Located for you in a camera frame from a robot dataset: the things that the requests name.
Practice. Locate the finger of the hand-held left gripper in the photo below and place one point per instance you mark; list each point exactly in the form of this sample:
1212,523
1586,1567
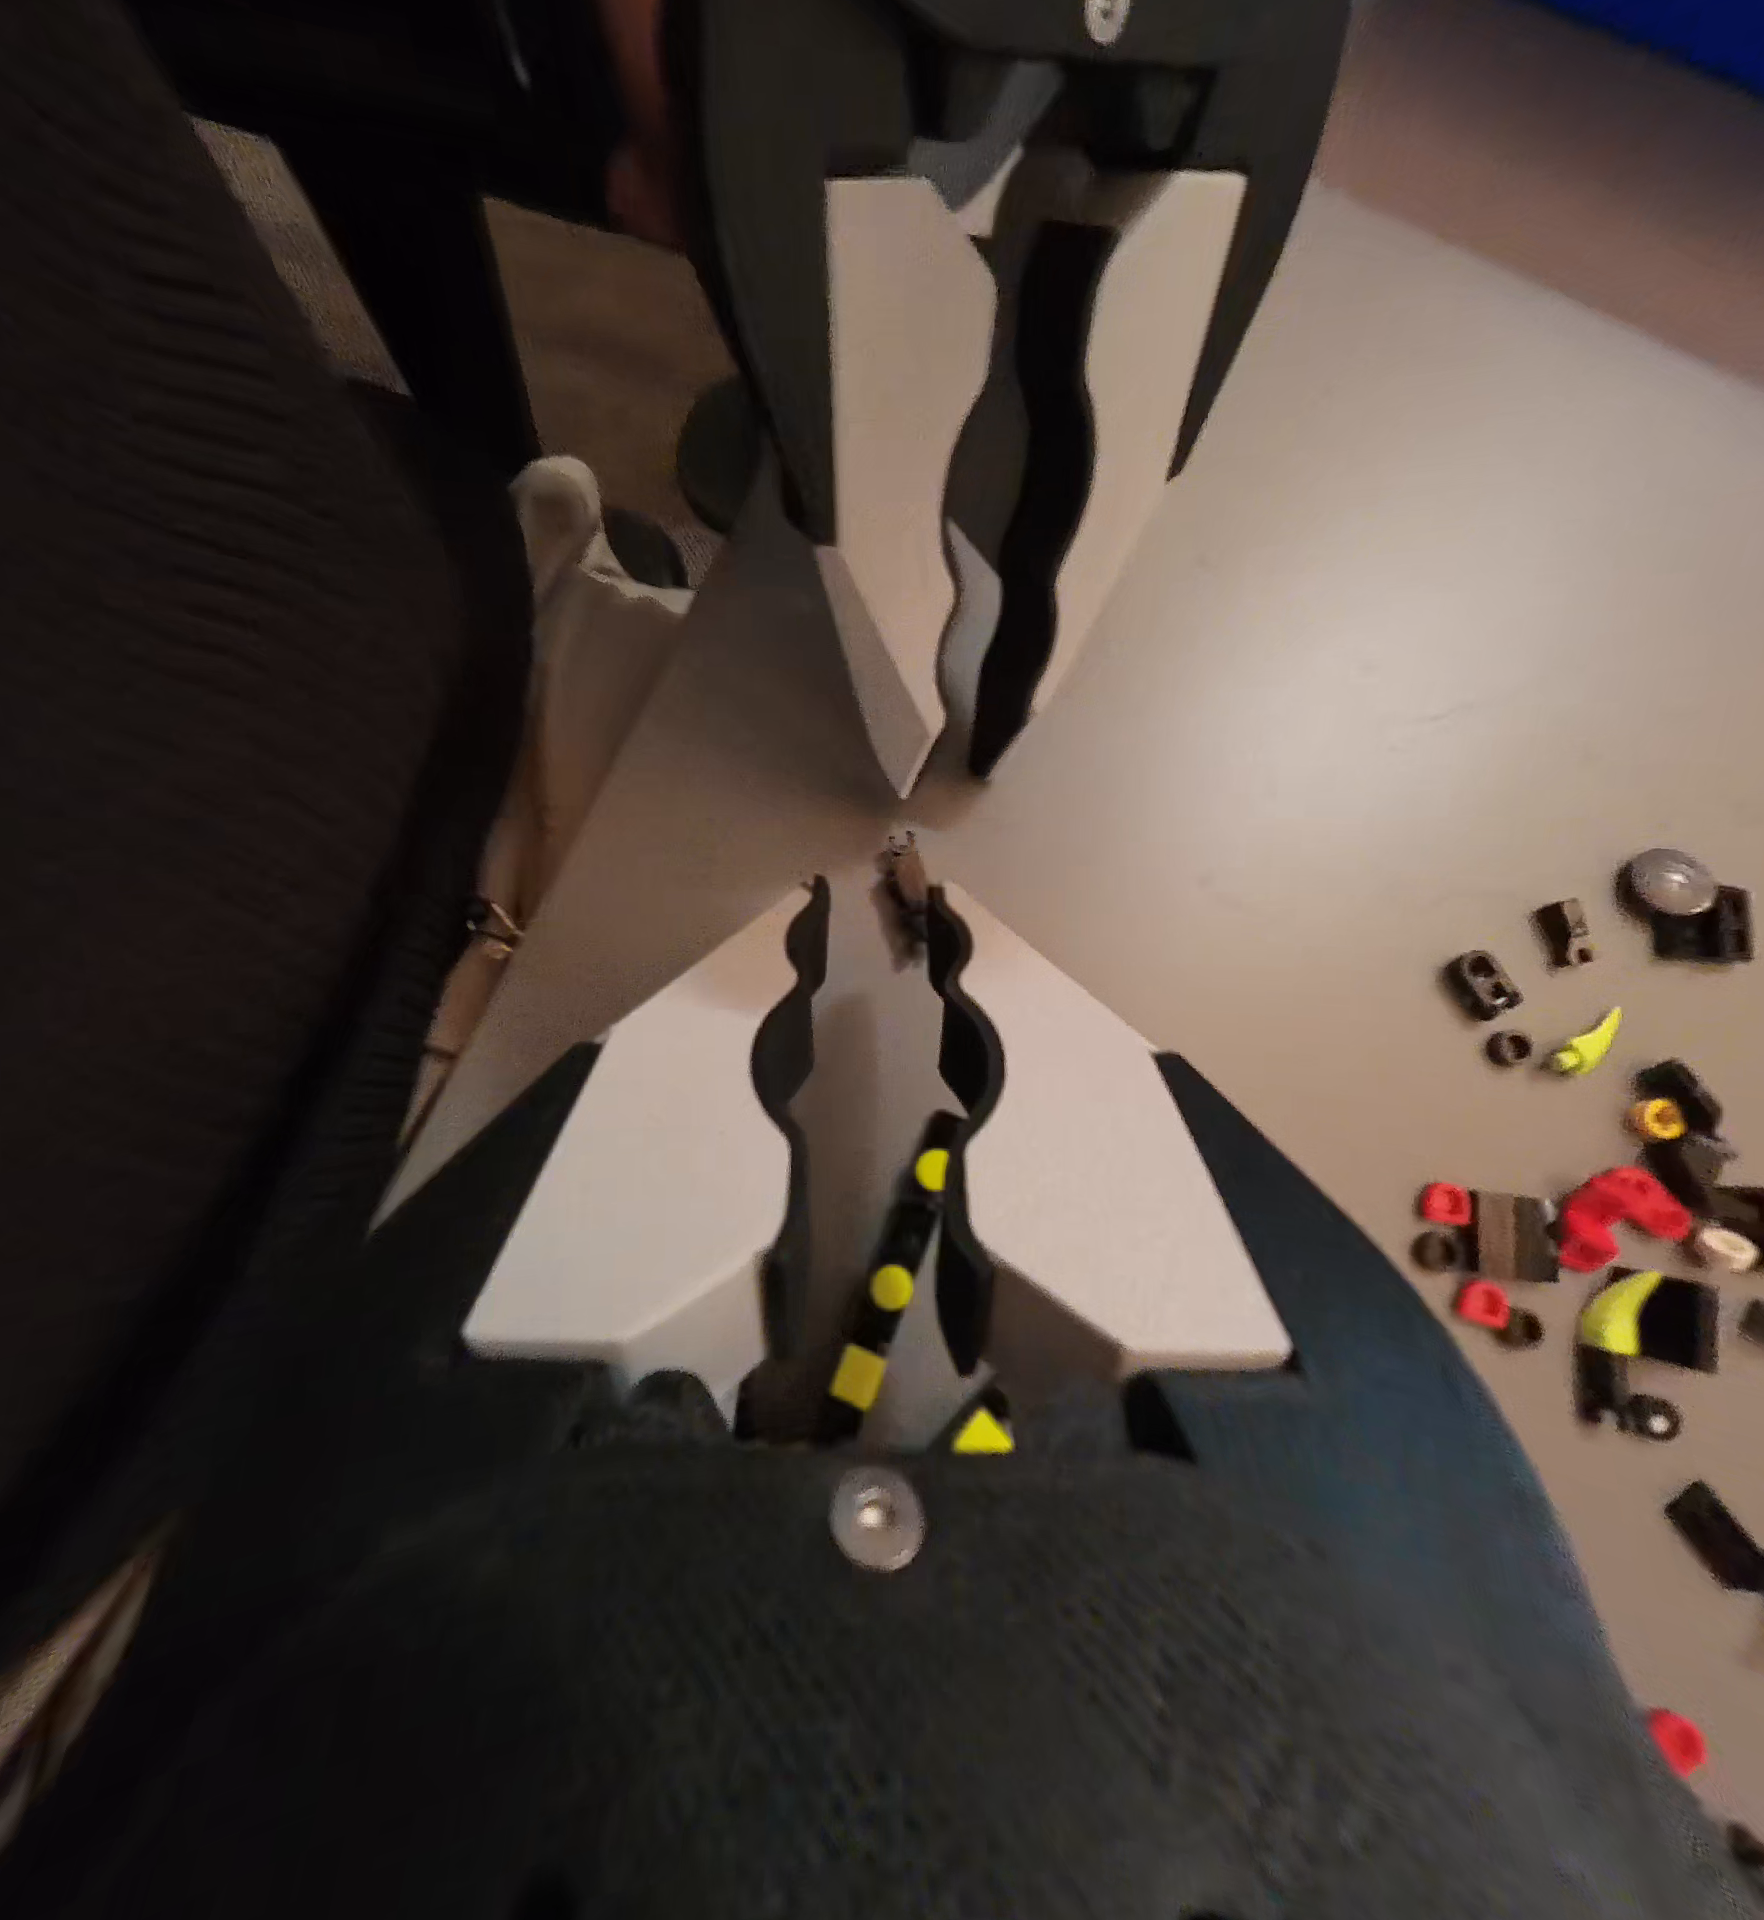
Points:
1152,329
889,420

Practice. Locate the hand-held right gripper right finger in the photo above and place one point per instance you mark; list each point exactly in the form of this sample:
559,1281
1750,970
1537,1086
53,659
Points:
1121,1201

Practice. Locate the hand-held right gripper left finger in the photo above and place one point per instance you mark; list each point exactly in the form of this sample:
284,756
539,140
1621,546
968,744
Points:
642,1201

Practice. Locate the black yellow lego spider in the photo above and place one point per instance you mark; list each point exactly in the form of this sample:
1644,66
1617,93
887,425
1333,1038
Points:
893,1287

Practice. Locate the pile of loose lego pieces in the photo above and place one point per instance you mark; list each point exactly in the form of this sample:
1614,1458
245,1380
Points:
1617,1208

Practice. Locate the small red lego tile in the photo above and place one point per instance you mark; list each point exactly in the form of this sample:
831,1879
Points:
1675,1741

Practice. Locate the black angled lego piece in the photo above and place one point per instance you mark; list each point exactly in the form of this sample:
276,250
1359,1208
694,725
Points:
1754,1847

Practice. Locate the blue plastic bin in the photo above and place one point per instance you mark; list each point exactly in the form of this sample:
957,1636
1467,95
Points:
1692,36

